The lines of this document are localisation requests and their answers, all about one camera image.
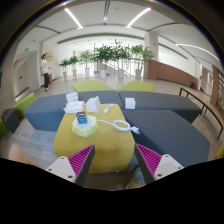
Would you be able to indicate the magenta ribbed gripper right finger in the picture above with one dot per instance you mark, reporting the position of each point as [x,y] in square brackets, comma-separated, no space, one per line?
[153,165]

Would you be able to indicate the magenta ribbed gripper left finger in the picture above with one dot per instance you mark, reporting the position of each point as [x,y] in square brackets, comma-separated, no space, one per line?
[75,167]

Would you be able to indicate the light green round power hub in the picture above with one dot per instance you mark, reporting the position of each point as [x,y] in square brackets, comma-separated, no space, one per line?
[85,130]

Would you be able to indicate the yellow low table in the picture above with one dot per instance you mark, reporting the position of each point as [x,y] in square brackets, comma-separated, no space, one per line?
[113,148]

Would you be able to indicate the grey modular sofa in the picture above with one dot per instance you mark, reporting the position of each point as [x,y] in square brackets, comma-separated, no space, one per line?
[163,131]

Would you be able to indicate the small printed can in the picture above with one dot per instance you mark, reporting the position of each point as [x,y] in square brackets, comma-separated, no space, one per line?
[81,117]

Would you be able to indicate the crumpled white cloth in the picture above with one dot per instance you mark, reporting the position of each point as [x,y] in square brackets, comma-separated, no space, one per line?
[74,107]

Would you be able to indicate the white tissue box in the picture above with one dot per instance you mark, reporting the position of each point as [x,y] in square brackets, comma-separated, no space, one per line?
[93,104]

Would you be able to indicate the white cube box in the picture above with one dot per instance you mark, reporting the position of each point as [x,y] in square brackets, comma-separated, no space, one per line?
[130,103]

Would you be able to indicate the white square container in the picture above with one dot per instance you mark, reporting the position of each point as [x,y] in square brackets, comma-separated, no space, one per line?
[72,97]

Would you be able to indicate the green ottoman seat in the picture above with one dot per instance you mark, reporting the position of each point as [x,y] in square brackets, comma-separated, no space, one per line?
[92,85]

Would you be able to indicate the dark grey stool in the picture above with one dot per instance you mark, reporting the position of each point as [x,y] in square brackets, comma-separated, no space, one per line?
[10,119]

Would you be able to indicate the lime green side seat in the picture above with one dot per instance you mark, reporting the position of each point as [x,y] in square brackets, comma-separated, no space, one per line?
[23,104]

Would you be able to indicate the person in white top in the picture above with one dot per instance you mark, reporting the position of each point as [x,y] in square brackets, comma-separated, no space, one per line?
[45,71]

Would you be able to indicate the potted plant white planter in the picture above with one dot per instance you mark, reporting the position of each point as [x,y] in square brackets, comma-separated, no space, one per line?
[102,55]

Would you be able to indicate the wooden bench black frame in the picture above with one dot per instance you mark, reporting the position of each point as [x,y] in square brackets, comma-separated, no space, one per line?
[206,106]

